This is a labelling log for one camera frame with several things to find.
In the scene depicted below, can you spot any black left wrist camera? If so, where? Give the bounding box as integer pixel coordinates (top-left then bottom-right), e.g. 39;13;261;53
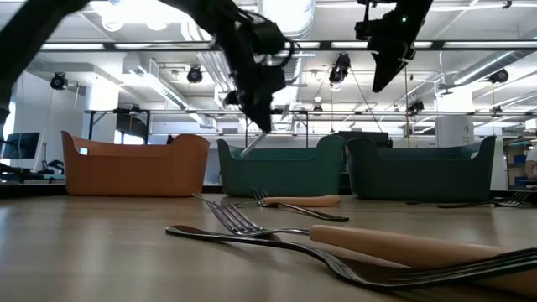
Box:
249;18;291;58

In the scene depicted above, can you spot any orange plastic bin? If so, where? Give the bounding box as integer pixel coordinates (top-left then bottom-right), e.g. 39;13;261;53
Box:
60;130;211;198

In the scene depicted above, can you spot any shelf with blue bins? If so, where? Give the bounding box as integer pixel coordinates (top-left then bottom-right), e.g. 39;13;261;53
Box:
505;138;529;192

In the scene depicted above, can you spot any dark computer monitor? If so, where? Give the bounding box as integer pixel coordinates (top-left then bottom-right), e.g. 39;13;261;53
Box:
0;132;42;160

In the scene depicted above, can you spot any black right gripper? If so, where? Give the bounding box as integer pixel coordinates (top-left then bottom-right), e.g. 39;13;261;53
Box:
368;10;420;94

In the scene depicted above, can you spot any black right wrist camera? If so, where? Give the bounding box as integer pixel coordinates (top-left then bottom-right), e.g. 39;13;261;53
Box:
354;19;378;42

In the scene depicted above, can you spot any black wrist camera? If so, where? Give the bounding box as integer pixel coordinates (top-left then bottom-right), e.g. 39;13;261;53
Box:
354;19;378;42
249;18;291;58

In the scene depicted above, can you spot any person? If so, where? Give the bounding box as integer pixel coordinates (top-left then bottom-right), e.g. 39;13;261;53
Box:
524;142;537;181

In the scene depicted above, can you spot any black metal fork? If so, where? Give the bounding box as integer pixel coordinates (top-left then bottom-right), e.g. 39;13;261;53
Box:
405;191;530;207
249;186;351;223
435;192;530;210
164;225;537;293

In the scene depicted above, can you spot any black horizontal crossbar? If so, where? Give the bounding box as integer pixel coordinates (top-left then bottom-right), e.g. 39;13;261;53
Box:
39;40;537;52

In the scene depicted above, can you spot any orange-handled fork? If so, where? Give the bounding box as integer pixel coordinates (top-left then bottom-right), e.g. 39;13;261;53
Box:
191;192;537;299
232;194;341;210

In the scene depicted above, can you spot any black panel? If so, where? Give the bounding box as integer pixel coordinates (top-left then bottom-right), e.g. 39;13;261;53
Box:
115;111;150;139

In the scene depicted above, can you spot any silver ventilation duct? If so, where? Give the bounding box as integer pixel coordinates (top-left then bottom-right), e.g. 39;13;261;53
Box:
256;0;316;87

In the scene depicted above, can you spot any white-handled fork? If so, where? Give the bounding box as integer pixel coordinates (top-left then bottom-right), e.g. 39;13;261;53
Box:
240;130;269;159

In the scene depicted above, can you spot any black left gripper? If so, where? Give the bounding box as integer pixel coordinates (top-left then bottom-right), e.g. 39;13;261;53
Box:
216;10;287;133

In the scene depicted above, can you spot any thin vertical pole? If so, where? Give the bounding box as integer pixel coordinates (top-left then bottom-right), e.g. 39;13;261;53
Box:
403;66;410;148

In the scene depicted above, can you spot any blue-grey plastic bin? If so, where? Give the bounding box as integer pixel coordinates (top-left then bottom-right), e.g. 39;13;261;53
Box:
344;134;498;203

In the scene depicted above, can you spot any black monitor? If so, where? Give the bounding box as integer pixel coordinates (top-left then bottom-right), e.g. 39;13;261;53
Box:
338;130;394;148

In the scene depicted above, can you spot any green plastic bin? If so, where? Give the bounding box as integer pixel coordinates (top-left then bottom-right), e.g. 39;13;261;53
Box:
216;134;347;199

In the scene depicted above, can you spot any black aluminium rig frame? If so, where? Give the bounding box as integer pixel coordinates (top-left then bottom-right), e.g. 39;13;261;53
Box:
0;182;537;206

